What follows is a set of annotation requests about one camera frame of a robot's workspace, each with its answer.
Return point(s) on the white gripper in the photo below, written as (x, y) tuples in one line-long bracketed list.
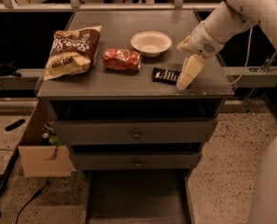
[(202, 41)]

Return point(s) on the cardboard box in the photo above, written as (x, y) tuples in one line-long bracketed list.
[(40, 158)]

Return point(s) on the white paper bowl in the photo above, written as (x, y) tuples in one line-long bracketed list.
[(151, 43)]

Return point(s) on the black rxbar chocolate bar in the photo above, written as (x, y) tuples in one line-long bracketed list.
[(165, 75)]

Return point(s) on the brown sea salt chip bag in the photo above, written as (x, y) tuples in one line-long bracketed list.
[(73, 52)]

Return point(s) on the black object on ledge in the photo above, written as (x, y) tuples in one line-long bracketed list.
[(9, 69)]

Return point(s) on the grey drawer cabinet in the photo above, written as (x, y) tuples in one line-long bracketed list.
[(102, 95)]

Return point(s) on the red soda can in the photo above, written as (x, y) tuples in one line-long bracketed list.
[(122, 60)]

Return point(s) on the green bottle in box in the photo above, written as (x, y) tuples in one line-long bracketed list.
[(51, 139)]

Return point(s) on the grey middle drawer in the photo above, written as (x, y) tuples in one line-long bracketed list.
[(138, 161)]

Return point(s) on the grey top drawer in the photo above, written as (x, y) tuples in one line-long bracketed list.
[(83, 132)]

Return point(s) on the black marker on floor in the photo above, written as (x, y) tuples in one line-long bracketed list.
[(15, 125)]

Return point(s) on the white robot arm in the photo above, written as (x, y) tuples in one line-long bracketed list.
[(232, 17)]

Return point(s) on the grey open bottom drawer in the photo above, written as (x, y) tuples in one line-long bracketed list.
[(138, 197)]

